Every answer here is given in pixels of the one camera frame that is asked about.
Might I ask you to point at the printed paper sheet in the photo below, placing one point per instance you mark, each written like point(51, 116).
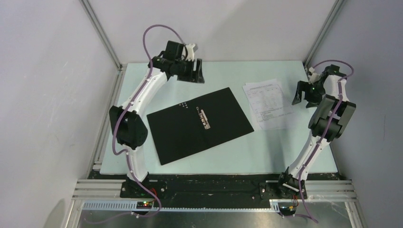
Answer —
point(269, 107)

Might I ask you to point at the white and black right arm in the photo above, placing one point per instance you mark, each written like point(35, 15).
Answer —
point(326, 93)

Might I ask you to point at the red folder with black inside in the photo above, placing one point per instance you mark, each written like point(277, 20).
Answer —
point(196, 125)

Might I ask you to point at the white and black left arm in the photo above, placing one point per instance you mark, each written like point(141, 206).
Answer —
point(128, 128)

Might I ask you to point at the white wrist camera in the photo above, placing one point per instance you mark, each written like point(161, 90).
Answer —
point(189, 51)
point(313, 76)

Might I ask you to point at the white slotted cable duct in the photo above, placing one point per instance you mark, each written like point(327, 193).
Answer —
point(137, 206)

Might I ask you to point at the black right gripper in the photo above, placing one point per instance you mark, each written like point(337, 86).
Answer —
point(303, 86)

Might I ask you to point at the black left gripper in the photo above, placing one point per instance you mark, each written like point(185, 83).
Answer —
point(194, 76)

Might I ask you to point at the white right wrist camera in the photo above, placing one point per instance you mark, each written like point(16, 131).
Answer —
point(313, 76)

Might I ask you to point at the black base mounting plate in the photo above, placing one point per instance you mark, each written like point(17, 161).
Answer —
point(208, 190)

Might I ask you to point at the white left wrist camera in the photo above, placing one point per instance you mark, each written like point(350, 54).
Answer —
point(189, 51)

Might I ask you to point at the aluminium frame rail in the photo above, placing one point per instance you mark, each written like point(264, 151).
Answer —
point(97, 25)

